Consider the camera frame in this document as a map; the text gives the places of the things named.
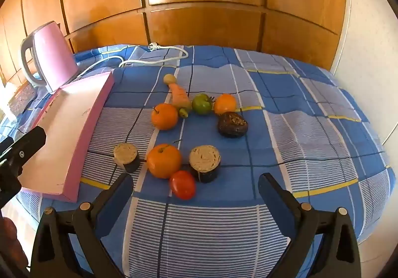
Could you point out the cut dark bread chunk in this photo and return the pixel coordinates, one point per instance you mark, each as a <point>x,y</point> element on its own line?
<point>205,164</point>

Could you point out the green tomato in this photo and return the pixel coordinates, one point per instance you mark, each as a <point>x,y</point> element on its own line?
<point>202,104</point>

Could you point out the orange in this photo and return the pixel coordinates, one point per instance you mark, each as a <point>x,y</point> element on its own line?
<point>164,161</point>
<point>224,104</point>
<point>164,116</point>

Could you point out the dark brown round fruit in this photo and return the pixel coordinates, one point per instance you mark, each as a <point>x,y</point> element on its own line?
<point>232,125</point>

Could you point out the carrot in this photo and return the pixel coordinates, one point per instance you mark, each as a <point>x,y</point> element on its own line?
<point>179,96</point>

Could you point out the blue plaid bedsheet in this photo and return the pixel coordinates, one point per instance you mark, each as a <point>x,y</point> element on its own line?
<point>279,153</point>

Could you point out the person's left hand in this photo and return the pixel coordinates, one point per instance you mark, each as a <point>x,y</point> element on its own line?
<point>11,240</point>

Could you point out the brown patterned box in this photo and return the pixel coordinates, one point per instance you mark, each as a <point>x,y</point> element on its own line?
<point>20,98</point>

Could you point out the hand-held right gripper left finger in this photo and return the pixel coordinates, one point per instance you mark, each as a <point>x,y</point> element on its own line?
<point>115,201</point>

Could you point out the small potato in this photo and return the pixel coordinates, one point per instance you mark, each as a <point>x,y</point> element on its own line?
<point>169,79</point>

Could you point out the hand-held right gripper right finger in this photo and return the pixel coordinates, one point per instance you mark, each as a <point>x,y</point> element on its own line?
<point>274,200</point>

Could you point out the wooden wardrobe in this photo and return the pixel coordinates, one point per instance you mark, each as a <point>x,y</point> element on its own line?
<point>202,1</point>

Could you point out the red tomato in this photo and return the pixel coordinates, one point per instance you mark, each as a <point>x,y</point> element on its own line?
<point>182,185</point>

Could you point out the pink tray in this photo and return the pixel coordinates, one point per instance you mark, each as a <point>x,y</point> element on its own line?
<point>62,128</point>

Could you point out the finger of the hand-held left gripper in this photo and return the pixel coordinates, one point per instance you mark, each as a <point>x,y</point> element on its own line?
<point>26,144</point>

